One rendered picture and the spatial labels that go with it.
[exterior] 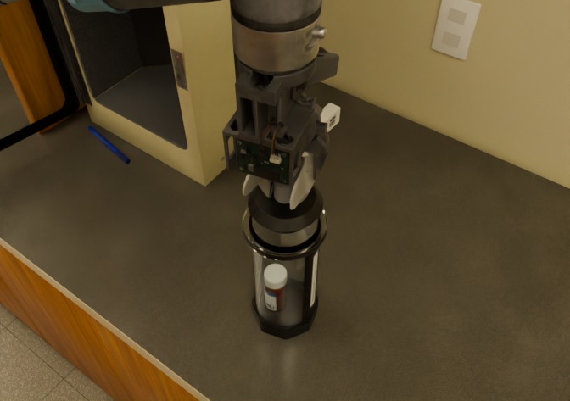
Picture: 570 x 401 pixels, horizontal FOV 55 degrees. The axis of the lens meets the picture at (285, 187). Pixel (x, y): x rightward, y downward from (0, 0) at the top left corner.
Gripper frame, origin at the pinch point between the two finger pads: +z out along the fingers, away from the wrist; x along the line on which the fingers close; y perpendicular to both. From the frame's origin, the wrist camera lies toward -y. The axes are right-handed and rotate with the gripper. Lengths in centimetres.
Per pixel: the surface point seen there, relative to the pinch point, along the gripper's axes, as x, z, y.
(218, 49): -21.6, 2.7, -26.2
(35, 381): -84, 123, 3
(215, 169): -22.6, 26.9, -22.0
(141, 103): -41, 21, -28
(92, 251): -34.8, 29.0, 1.3
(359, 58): -6, 21, -59
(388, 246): 12.1, 28.8, -18.0
